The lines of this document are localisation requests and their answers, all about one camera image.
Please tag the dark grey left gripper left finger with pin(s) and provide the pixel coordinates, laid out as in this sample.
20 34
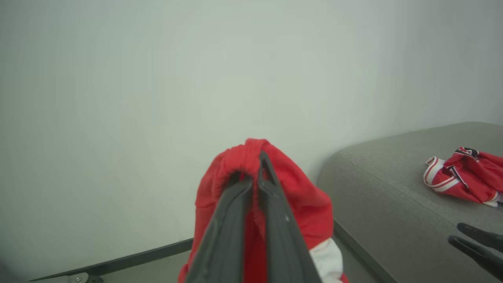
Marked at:
224 236

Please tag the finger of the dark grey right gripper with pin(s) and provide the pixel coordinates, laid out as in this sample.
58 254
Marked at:
477 255
485 236

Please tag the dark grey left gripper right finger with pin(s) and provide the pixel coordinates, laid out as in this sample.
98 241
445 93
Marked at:
283 239

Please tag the red shorts with white trim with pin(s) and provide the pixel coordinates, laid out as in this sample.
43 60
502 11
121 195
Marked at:
302 204

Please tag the red basketball jersey number 23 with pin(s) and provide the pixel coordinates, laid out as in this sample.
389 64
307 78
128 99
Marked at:
471 177

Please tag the dark grey baseboard strip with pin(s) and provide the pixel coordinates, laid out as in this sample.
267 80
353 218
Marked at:
129 259

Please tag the grey fabric sofa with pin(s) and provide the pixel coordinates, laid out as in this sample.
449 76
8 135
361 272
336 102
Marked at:
393 188

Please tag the grey metal bracket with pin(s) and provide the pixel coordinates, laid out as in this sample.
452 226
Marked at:
84 278

